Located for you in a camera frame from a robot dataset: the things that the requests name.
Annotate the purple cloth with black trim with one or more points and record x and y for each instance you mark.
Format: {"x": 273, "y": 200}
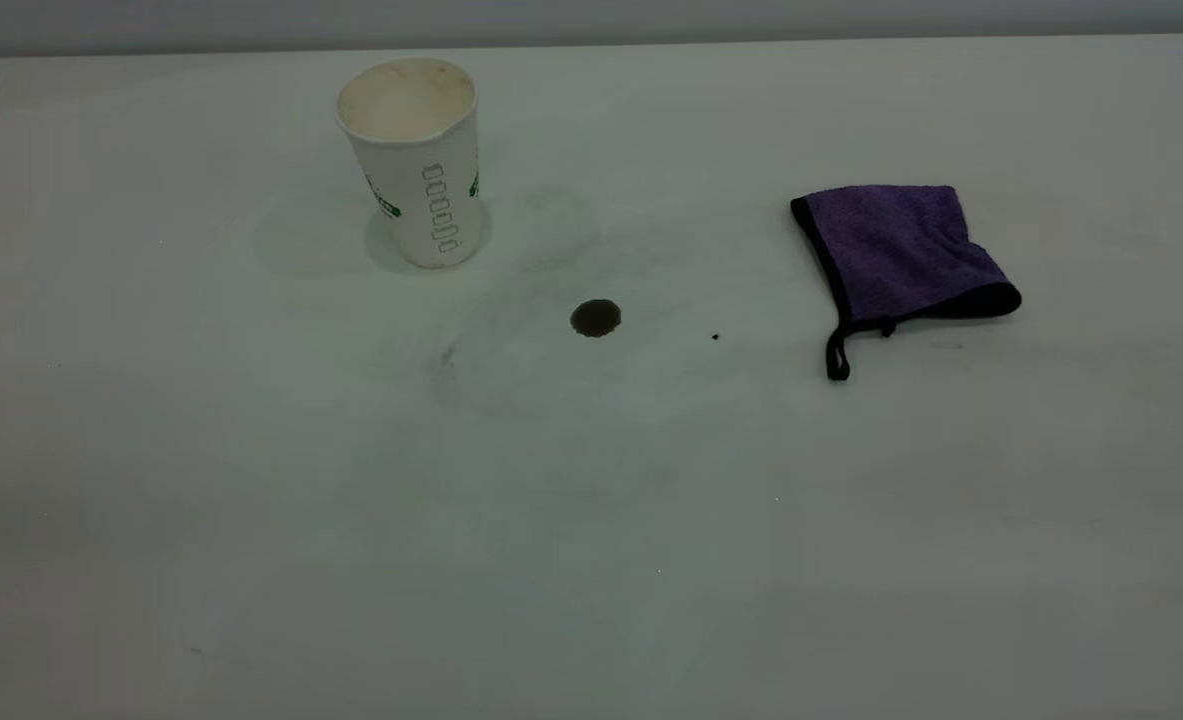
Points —
{"x": 891, "y": 245}

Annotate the dark coffee spill spot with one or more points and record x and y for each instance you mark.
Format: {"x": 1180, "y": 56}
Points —
{"x": 595, "y": 318}

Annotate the white paper coffee cup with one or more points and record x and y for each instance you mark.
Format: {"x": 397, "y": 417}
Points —
{"x": 421, "y": 200}

